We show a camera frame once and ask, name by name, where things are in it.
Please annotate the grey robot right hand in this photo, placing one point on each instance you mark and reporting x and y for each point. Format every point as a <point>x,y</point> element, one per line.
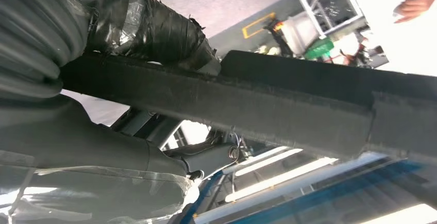
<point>85,154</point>

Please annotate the blue shelf rack on casters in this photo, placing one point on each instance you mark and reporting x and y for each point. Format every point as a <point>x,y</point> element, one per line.
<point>324,195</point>

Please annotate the black and orange machine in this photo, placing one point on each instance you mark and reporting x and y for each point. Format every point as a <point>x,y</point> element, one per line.
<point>278,36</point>

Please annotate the green plastic box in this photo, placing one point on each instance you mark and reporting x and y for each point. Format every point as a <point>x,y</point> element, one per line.
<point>319,49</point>

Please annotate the white metal frame table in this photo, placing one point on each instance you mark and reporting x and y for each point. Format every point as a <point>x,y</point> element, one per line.
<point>308,11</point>

